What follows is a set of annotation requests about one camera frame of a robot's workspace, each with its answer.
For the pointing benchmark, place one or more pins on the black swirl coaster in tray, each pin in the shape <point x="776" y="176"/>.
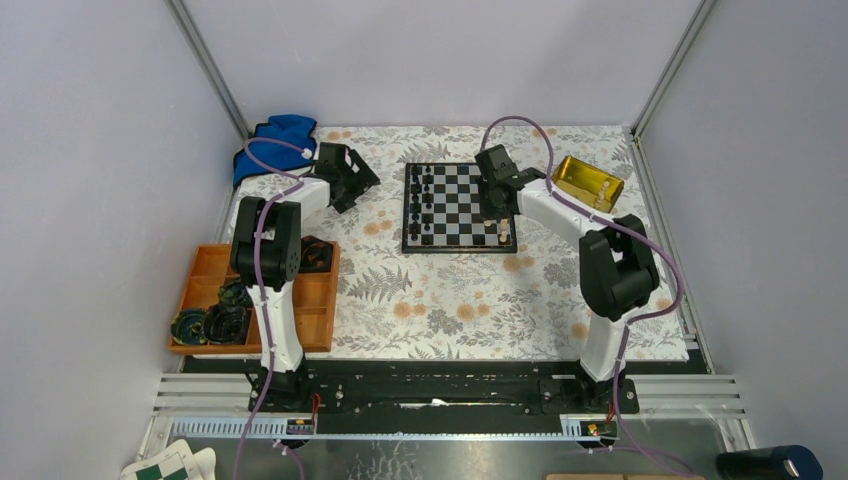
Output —
<point x="226" y="325"/>

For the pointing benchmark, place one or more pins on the folded green chess mat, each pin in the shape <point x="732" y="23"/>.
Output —
<point x="175" y="462"/>

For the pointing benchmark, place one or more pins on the gold tin box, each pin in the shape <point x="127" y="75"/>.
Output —
<point x="589" y="184"/>

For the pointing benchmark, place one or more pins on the dark blue bottle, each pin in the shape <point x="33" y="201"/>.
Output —
<point x="787" y="462"/>

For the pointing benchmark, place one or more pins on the black mounting base rail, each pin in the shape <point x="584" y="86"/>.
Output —
<point x="353" y="386"/>

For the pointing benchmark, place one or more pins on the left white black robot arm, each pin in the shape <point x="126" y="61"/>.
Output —
<point x="266" y="254"/>

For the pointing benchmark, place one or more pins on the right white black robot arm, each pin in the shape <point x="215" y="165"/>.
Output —
<point x="617" y="273"/>

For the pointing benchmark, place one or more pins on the blue cloth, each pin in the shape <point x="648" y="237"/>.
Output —
<point x="293" y="129"/>

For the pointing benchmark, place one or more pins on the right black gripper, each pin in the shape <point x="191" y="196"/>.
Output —
<point x="488" y="213"/>

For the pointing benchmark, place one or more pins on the green black swirl disc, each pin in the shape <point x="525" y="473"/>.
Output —
<point x="187" y="327"/>

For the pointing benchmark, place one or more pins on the dark green swirl object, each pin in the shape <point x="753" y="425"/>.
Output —
<point x="234" y="294"/>

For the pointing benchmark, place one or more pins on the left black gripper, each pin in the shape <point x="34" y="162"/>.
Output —
<point x="354" y="175"/>

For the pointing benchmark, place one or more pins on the black white chess board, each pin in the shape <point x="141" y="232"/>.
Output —
<point x="441" y="212"/>

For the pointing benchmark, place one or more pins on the black orange swirl object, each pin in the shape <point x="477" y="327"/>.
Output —
<point x="316" y="255"/>

